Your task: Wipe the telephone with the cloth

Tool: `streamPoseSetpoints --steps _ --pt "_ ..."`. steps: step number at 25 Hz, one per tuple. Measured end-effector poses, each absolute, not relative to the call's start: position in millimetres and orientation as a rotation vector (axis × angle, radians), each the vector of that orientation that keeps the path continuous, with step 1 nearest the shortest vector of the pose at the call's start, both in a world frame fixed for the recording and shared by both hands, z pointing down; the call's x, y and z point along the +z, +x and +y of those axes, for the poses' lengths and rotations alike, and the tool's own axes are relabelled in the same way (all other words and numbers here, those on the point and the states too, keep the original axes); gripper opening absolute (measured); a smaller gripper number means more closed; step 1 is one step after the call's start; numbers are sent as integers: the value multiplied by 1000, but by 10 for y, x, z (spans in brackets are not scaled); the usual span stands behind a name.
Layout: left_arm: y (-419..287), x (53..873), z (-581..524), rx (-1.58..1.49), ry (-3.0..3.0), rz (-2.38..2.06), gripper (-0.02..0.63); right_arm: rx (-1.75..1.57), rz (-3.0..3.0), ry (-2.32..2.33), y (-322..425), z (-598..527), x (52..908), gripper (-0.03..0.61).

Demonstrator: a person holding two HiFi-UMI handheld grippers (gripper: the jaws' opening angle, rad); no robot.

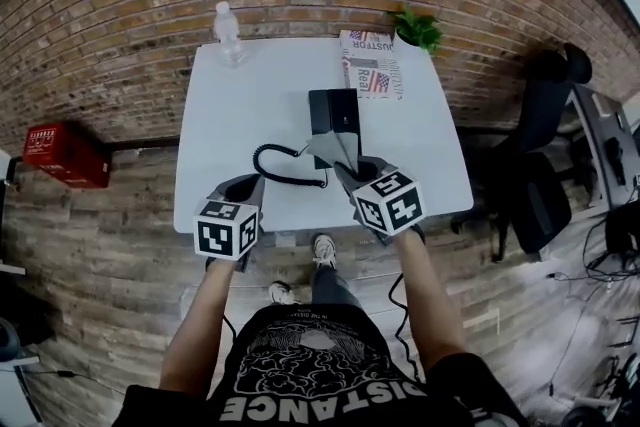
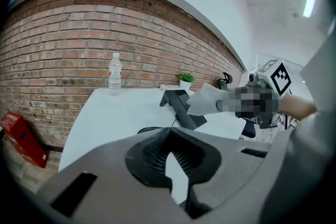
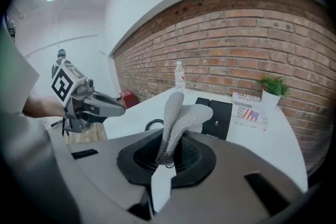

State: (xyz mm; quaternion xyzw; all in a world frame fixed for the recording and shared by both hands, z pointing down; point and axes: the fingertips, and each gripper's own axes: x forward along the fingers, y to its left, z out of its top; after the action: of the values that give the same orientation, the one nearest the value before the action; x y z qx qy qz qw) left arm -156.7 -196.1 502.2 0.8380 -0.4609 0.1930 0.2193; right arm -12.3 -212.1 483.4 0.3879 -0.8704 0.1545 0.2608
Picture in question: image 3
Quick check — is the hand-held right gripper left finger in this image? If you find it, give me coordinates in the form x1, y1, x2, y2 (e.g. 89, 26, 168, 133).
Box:
65, 128, 166, 224

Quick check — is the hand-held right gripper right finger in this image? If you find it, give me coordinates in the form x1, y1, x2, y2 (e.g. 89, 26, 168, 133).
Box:
157, 131, 309, 224

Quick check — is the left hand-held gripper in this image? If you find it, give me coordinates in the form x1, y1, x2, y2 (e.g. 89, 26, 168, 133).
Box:
50, 58, 127, 134

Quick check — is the grey cloth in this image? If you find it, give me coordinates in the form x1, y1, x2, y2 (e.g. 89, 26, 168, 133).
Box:
154, 91, 214, 168

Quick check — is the person's left forearm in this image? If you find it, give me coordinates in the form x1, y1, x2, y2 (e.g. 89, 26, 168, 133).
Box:
22, 94, 65, 119

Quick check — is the black box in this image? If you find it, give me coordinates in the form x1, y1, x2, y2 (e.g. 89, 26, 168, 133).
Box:
207, 99, 233, 141

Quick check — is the red box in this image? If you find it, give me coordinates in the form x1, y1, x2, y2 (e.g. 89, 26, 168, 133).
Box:
119, 89, 137, 110

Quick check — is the clear plastic water bottle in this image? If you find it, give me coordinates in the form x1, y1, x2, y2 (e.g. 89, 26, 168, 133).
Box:
174, 60, 186, 94

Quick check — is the white flag print book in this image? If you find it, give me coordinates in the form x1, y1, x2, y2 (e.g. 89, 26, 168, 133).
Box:
230, 91, 270, 131

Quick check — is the green plant in white pot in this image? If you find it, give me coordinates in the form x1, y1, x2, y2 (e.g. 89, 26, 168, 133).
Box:
256, 74, 291, 111

